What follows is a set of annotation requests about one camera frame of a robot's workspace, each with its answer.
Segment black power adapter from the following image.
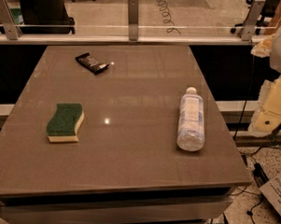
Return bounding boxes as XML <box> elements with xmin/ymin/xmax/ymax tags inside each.
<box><xmin>253</xmin><ymin>162</ymin><xmax>269</xmax><ymax>188</ymax></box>

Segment clear blue-label plastic bottle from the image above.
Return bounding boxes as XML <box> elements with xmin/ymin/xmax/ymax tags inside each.
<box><xmin>176</xmin><ymin>87</ymin><xmax>205</xmax><ymax>152</ymax></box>

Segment metal glass bracket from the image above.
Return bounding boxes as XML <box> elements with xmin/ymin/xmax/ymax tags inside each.
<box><xmin>239</xmin><ymin>0</ymin><xmax>266</xmax><ymax>41</ymax></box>
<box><xmin>127</xmin><ymin>0</ymin><xmax>139</xmax><ymax>41</ymax></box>
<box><xmin>0</xmin><ymin>0</ymin><xmax>21</xmax><ymax>40</ymax></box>

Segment black snack wrapper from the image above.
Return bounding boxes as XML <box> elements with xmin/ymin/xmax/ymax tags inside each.
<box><xmin>76</xmin><ymin>52</ymin><xmax>109</xmax><ymax>75</ymax></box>

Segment black floor cable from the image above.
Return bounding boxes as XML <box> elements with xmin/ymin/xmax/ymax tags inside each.
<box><xmin>228</xmin><ymin>182</ymin><xmax>274</xmax><ymax>224</ymax></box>

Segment far right office chair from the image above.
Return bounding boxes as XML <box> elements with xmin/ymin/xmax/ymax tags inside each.
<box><xmin>230</xmin><ymin>0</ymin><xmax>280</xmax><ymax>40</ymax></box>

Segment centre metal glass bracket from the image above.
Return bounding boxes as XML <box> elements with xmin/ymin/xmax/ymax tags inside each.
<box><xmin>127</xmin><ymin>0</ymin><xmax>139</xmax><ymax>41</ymax></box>

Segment green yellow sponge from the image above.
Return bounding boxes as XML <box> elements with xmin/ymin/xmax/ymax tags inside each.
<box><xmin>46</xmin><ymin>103</ymin><xmax>84</xmax><ymax>143</ymax></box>

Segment white printed sign board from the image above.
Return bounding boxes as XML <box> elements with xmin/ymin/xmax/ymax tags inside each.
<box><xmin>260</xmin><ymin>173</ymin><xmax>281</xmax><ymax>216</ymax></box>

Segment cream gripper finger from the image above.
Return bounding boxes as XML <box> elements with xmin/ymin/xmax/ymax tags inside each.
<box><xmin>248</xmin><ymin>76</ymin><xmax>281</xmax><ymax>134</ymax></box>
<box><xmin>250</xmin><ymin>35</ymin><xmax>274</xmax><ymax>58</ymax></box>

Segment right metal glass bracket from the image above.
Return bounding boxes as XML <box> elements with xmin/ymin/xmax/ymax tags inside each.
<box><xmin>239</xmin><ymin>0</ymin><xmax>266</xmax><ymax>41</ymax></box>

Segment coiled black cable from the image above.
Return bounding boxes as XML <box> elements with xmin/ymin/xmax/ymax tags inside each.
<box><xmin>150</xmin><ymin>0</ymin><xmax>184</xmax><ymax>36</ymax></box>

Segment left metal glass bracket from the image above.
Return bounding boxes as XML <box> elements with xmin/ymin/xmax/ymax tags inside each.
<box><xmin>0</xmin><ymin>0</ymin><xmax>21</xmax><ymax>40</ymax></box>

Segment grey cabinet drawers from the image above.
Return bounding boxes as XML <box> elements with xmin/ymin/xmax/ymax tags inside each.
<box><xmin>0</xmin><ymin>176</ymin><xmax>238</xmax><ymax>224</ymax></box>

